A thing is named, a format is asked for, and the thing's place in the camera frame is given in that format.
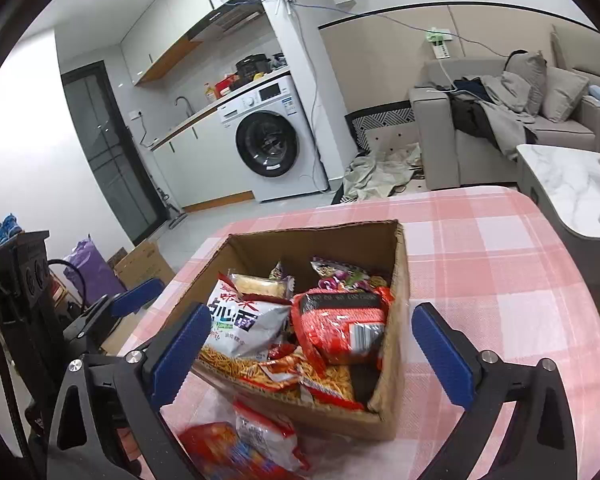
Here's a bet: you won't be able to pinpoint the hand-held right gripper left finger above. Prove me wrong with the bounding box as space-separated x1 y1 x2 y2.
47 302 213 480

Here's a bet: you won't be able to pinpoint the red mesh pattern packet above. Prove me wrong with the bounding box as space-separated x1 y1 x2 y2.
290 286 395 367

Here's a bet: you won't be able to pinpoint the crumpled grey floor cloth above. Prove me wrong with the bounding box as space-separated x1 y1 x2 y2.
342 142 423 203

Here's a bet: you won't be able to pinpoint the pile of dark clothes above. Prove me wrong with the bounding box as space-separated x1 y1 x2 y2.
450 75 538 161

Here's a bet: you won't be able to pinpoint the white wall power strip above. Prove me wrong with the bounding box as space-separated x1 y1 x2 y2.
425 27 456 58

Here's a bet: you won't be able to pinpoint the orange noodle snack packet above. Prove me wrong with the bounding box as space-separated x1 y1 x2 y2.
300 360 368 411

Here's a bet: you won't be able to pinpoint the white red snack packet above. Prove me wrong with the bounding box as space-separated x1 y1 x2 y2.
234 399 303 472

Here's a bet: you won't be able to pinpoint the black range hood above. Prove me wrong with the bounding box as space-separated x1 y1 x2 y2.
187 0 263 41

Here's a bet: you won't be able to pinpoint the marble top coffee table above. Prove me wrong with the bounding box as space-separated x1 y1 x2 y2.
516 144 600 331

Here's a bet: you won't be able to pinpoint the purple plastic bag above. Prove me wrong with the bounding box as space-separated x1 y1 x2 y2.
62 239 126 306

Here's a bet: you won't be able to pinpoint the white noodle snack bag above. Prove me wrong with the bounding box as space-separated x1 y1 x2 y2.
199 272 301 396

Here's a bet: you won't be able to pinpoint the pink plaid tablecloth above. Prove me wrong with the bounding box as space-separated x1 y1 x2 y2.
115 185 600 480

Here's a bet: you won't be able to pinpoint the red cone snack bag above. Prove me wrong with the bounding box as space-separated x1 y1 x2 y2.
177 421 301 480

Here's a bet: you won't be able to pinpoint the clear biscuit packet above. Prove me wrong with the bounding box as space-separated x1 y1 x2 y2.
228 272 295 305

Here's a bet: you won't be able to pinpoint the dark glass door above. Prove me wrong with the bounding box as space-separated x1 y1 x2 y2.
60 61 166 246

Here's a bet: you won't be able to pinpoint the cardboard box with print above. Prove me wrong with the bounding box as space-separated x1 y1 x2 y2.
112 240 176 291

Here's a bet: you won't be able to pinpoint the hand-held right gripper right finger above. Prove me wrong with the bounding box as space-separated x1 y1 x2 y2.
411 301 581 480

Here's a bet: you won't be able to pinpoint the white washing machine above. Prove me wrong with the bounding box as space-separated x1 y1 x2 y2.
217 74 330 203

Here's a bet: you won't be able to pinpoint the grey sofa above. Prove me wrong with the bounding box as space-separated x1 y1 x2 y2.
410 52 600 191

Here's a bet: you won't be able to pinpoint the black white patterned mat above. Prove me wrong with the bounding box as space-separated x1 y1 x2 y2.
345 105 413 153

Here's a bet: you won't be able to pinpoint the purple snack packet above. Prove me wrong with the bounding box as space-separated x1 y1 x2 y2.
311 256 381 293

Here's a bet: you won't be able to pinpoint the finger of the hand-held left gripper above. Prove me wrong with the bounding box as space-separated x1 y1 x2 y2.
62 277 167 356

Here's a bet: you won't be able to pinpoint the black cooking pot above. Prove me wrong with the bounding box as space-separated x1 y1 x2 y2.
235 54 271 81

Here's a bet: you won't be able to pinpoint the grey cushion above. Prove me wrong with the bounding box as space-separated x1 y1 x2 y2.
500 51 548 116
542 67 591 123

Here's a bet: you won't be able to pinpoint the blue shoes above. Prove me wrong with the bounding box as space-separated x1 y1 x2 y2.
0 214 23 241

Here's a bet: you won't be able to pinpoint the brown cardboard box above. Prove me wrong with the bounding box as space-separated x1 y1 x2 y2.
167 219 411 442

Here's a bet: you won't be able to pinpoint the floor mop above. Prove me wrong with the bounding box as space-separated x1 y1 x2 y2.
150 172 188 226

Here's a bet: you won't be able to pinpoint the white kitchen counter cabinet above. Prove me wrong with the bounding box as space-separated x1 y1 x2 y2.
147 100 256 213

